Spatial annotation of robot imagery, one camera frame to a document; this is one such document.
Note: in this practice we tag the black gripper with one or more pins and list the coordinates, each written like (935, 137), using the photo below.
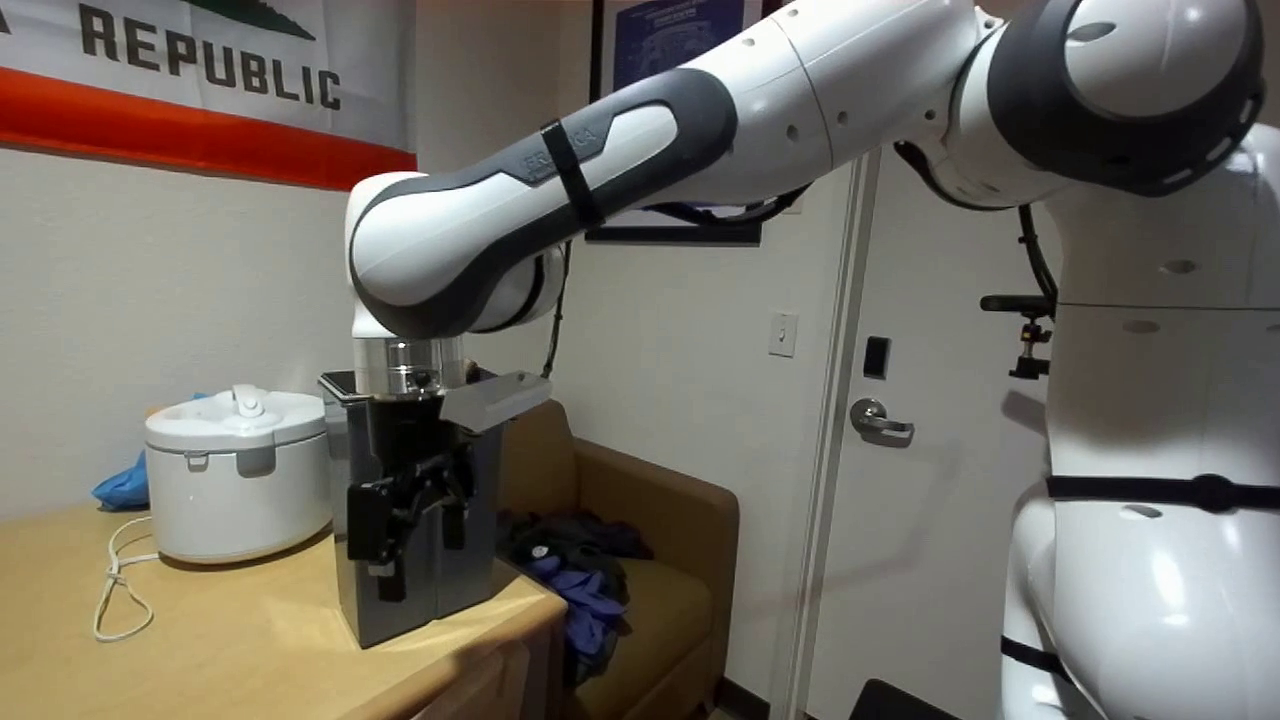
(411, 443)

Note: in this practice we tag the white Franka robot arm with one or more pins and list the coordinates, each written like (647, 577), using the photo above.
(825, 95)

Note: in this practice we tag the dark grey trash bin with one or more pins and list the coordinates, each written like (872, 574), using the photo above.
(424, 592)

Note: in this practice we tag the black clothes pile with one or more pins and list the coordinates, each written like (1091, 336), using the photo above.
(573, 536)

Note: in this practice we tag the white rice cooker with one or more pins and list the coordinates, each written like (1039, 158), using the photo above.
(234, 482)

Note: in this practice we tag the purple cloth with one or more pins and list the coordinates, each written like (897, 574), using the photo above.
(586, 612)

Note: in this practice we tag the light wooden table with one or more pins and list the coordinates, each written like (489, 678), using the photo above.
(243, 654)

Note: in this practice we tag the brown sofa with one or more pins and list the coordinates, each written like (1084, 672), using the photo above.
(667, 532)

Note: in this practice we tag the blue cloth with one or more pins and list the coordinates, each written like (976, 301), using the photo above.
(123, 487)

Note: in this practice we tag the California Republic flag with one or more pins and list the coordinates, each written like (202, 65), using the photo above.
(202, 126)

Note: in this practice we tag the black door deadbolt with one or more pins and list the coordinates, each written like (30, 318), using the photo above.
(878, 357)

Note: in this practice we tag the black base platform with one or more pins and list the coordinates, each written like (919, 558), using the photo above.
(900, 701)

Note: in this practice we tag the framed blue poster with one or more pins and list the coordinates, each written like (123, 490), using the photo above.
(667, 33)

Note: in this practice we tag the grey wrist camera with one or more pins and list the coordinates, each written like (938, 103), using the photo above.
(501, 402)

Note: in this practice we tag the white wall light switch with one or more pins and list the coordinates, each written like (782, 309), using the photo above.
(785, 333)

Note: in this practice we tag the black stereo camera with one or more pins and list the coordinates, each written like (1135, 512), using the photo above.
(1014, 304)

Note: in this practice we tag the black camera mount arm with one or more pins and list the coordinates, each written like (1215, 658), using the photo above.
(1028, 349)

